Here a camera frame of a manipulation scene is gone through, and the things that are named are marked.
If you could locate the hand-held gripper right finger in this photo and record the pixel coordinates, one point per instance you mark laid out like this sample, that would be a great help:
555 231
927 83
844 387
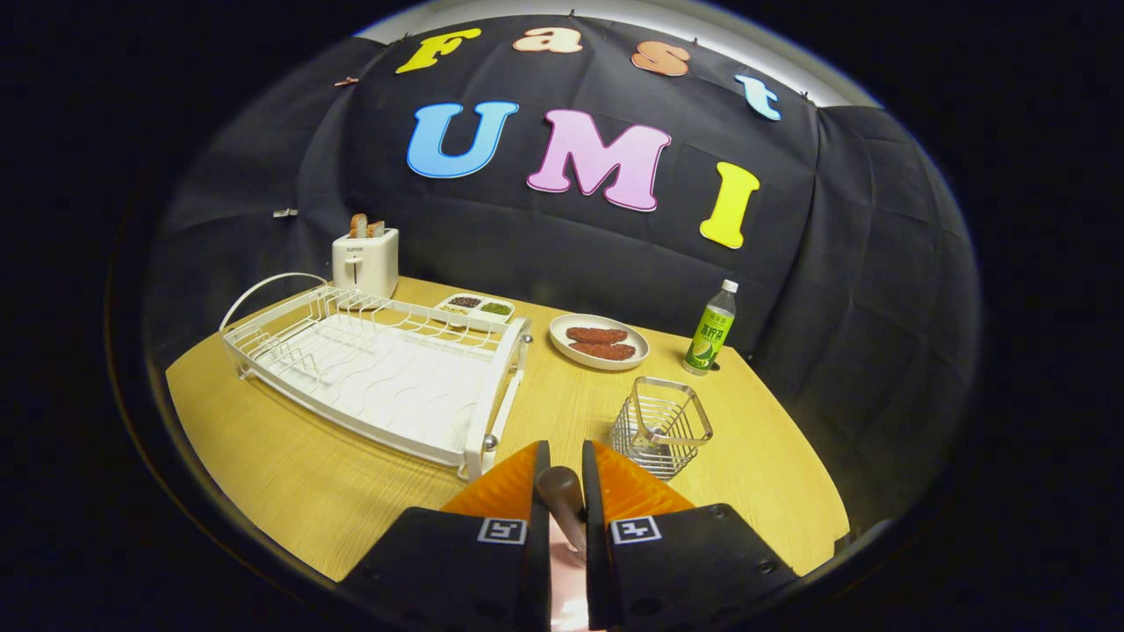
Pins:
685 557

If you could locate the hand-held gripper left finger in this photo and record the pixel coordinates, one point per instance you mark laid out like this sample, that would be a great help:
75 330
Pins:
465 562

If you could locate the cream oval sausage dish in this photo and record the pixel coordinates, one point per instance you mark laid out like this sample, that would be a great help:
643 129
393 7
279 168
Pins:
562 338

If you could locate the white divided condiment dish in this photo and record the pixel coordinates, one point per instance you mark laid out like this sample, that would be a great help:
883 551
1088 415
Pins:
474 309

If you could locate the green label drink bottle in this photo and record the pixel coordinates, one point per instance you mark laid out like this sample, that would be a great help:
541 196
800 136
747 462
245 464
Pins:
709 338

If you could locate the red sausage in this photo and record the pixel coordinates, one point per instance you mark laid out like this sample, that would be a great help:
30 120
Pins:
597 334
604 351

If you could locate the white toaster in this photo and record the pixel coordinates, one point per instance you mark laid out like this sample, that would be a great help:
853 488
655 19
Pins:
367 263

